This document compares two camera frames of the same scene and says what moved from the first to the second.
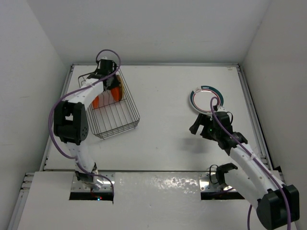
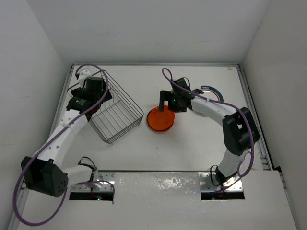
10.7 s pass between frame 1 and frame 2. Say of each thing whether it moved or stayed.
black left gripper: moved
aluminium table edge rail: stayed
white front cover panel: stayed
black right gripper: moved
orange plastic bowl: moved
